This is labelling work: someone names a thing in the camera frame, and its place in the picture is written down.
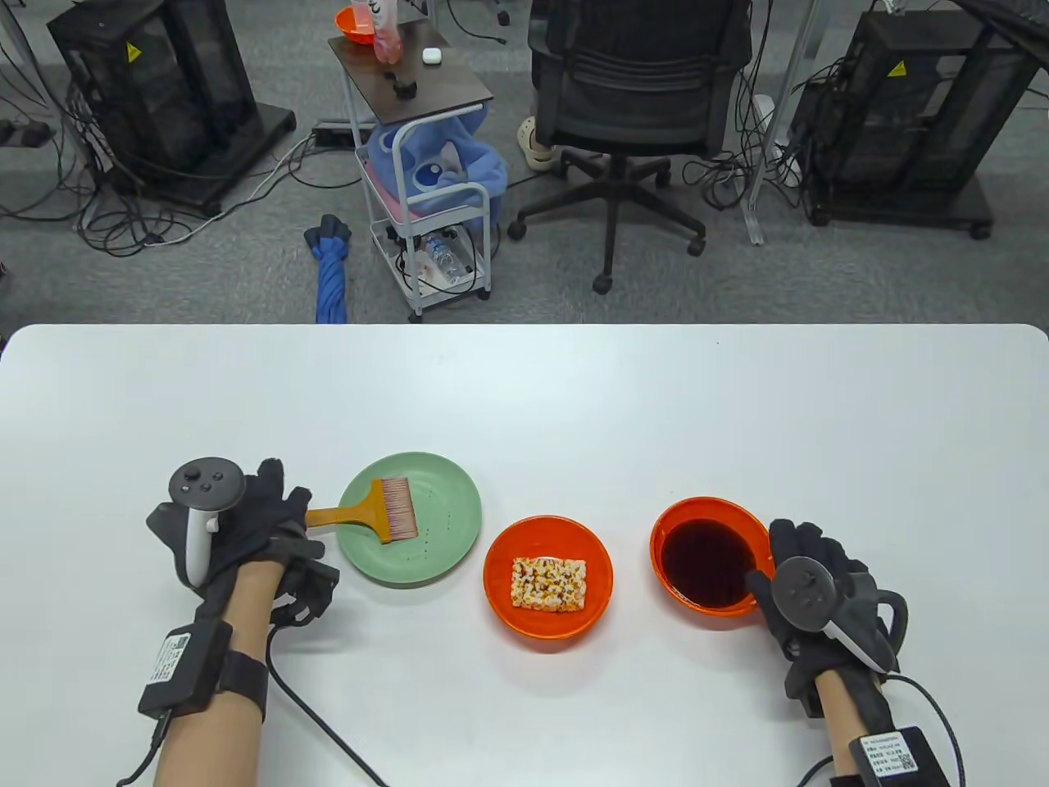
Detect black wrist sensor box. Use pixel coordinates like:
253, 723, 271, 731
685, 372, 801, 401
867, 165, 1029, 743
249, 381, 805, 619
832, 726, 956, 787
138, 621, 268, 722

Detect dark soy sauce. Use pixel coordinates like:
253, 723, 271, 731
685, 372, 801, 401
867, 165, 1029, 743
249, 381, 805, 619
661, 518, 759, 609

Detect green speckled plate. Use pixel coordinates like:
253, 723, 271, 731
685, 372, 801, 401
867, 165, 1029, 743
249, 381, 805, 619
336, 452, 483, 586

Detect orange sauce bowl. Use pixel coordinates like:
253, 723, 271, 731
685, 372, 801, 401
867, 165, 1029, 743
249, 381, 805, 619
650, 496, 776, 630

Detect puffed rice cake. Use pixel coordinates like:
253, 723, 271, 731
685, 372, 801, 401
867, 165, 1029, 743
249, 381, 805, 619
511, 557, 590, 613

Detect blue plush toy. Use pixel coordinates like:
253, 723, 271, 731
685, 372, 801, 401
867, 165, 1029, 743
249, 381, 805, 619
366, 107, 509, 222

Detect person's right hand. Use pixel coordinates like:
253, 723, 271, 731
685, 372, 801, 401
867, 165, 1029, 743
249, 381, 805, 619
744, 518, 909, 722

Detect black equipment rack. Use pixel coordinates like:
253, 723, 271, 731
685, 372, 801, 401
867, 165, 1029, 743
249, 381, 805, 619
788, 8, 1042, 240
47, 0, 297, 218

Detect wooden brush with pink bristles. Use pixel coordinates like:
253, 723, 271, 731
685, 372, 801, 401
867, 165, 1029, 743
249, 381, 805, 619
305, 477, 419, 544

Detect person's left hand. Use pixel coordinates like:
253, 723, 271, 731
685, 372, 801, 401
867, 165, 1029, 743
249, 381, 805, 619
146, 459, 341, 630

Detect black sensor cable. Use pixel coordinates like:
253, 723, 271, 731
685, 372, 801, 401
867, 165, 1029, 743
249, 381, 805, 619
795, 672, 966, 787
264, 631, 390, 787

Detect black mesh office chair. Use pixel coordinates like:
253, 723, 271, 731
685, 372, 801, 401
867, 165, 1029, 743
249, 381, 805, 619
506, 0, 753, 296

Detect small orange bowl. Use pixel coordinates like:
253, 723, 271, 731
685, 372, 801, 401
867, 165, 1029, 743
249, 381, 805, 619
334, 7, 378, 46

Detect clear plastic water bottle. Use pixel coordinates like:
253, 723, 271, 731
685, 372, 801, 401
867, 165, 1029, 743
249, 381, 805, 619
422, 234, 465, 284

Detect person's left forearm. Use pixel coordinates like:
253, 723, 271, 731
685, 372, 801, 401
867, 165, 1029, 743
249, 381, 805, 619
153, 564, 285, 787

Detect grey white handheld controller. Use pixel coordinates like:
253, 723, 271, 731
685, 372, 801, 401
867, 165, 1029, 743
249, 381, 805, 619
168, 457, 246, 588
770, 556, 898, 675

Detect blue folded umbrella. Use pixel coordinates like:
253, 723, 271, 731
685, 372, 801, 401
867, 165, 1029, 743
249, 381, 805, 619
303, 214, 353, 325

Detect white desk leg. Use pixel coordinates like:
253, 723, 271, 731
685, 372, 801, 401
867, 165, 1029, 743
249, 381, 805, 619
742, 0, 820, 247

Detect white rolling cart wooden top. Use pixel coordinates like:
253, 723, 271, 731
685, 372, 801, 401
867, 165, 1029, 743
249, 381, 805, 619
328, 18, 495, 322

